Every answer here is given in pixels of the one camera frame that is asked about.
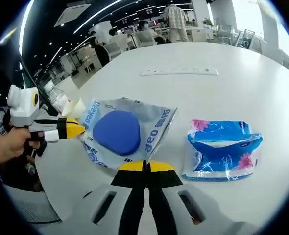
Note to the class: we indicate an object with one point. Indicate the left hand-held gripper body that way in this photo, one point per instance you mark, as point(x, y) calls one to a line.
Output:
point(22, 102)

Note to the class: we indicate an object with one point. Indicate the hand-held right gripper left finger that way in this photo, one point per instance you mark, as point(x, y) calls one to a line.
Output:
point(132, 195)

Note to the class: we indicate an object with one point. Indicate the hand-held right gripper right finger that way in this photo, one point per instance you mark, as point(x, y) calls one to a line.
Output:
point(159, 195)

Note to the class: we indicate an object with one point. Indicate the clear plastic water bottle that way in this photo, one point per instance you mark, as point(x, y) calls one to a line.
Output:
point(57, 100)

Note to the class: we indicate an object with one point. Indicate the white paper cup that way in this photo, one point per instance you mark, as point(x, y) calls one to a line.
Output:
point(76, 107)

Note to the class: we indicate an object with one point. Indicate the blue tissue pack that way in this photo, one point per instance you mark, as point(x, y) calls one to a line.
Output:
point(223, 151)

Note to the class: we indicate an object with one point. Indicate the person's left hand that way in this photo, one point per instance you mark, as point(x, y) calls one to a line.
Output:
point(7, 147)

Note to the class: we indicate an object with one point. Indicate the ceiling air conditioner unit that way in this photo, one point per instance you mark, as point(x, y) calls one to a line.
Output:
point(72, 13)

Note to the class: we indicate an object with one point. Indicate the curved ceiling light strip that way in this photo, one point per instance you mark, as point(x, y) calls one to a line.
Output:
point(95, 16)

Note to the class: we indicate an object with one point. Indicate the table socket panel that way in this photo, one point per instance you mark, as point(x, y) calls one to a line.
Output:
point(178, 71)

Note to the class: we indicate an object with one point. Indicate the green potted plant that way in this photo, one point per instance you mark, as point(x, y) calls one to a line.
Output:
point(207, 22)

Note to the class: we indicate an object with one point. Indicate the white background office chair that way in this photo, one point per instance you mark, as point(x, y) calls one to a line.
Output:
point(225, 33)

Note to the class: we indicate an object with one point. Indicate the white pillar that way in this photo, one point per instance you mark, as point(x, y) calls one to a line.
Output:
point(269, 22)

